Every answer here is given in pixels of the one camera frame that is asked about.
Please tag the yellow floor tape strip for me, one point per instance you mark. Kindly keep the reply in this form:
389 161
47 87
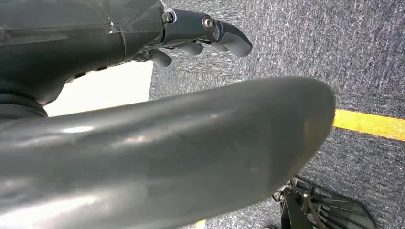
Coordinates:
200 225
370 124

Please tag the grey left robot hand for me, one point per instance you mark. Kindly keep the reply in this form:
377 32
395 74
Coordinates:
177 151

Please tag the ribbed grey left arm sleeve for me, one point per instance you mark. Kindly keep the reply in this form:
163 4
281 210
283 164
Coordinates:
19 109

